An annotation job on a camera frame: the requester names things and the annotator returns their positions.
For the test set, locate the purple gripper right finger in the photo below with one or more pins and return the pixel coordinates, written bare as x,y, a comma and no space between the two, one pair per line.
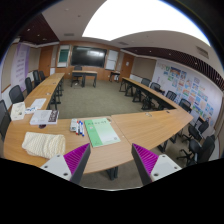
152,167

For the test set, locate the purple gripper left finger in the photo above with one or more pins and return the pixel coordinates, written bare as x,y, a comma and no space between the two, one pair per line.
71,165

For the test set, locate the cream knitted towel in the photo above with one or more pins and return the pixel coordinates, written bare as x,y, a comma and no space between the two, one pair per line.
44,145

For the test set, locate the blue marker pen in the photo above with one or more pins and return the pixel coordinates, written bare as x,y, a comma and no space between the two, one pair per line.
81,127

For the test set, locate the white board eraser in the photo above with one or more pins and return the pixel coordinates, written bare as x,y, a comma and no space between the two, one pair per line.
73,125

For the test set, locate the red marker pen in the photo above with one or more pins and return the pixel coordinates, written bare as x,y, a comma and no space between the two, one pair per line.
77,127

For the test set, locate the green booklet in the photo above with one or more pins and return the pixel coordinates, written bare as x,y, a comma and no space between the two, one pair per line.
100,132

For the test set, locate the black office chair near right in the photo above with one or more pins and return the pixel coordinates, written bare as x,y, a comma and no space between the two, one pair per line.
199,153

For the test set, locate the white book with dark cover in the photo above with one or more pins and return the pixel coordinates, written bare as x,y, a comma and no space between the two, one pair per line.
44,117

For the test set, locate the white paper sheets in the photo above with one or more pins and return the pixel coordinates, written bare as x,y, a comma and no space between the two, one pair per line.
36,105

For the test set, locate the black office chair right row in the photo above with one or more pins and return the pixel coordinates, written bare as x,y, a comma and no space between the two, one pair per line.
186,105

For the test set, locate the cream paper bag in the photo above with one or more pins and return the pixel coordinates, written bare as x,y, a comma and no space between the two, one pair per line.
18,111

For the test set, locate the black chair at left edge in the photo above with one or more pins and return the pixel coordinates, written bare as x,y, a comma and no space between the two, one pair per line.
5,119

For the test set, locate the black office chair far left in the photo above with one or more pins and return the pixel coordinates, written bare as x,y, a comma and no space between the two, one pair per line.
29,86

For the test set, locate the wooden front desk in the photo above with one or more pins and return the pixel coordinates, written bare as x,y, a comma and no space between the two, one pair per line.
84,74

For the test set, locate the right white whiteboard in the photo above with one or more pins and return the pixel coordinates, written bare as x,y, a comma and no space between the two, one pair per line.
111,60

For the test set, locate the colourful wall poster display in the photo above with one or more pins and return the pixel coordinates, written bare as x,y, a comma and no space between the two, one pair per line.
187,86

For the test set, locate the large black wall screen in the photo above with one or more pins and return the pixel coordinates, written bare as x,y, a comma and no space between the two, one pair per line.
88,56

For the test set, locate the purple wall banner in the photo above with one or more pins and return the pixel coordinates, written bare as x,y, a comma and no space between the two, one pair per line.
20,65

